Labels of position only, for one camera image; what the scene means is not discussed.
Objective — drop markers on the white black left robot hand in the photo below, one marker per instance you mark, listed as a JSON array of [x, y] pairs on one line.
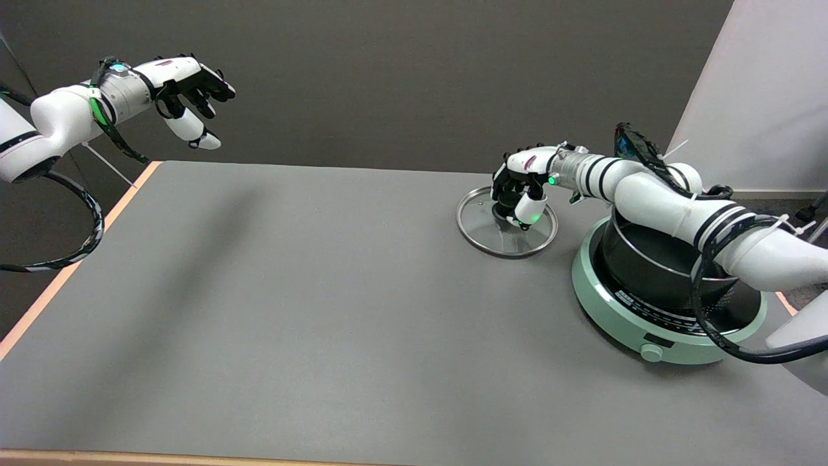
[[181, 71]]

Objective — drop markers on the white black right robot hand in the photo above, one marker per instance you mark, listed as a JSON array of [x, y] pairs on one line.
[[530, 162]]

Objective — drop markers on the glass pot lid black knob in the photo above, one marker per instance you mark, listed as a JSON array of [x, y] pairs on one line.
[[479, 226]]

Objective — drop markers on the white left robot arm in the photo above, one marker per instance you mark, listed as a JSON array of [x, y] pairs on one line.
[[58, 120]]

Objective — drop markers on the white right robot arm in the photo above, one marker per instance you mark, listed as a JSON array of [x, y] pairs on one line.
[[653, 194]]

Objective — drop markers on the thin white rod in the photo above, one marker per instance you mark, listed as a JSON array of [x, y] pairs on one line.
[[110, 166]]

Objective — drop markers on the mint green induction cooker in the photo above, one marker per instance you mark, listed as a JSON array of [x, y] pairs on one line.
[[608, 310]]

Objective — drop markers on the wheeled chair base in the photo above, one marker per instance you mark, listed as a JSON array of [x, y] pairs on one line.
[[808, 211]]

